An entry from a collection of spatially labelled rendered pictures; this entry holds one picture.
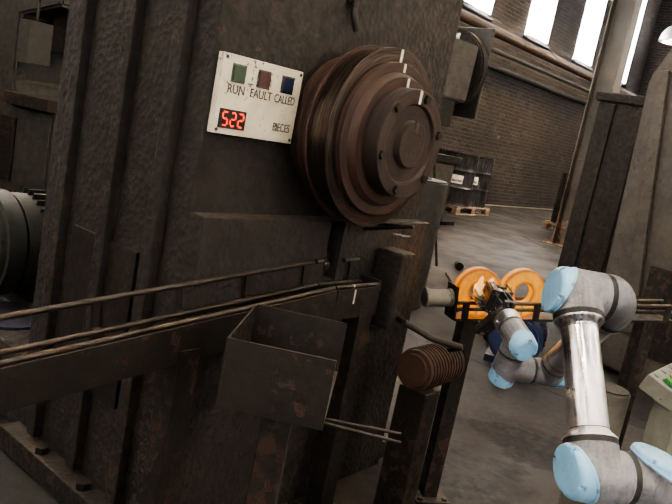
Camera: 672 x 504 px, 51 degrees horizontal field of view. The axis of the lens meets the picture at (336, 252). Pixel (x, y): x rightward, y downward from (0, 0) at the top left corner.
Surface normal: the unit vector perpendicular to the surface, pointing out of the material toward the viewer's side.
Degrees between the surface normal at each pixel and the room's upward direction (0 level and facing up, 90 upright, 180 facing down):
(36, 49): 90
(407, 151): 90
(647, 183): 90
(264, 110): 90
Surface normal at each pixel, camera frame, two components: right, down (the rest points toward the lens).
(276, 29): 0.75, 0.26
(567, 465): -0.97, -0.05
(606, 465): 0.24, -0.44
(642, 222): -0.80, -0.04
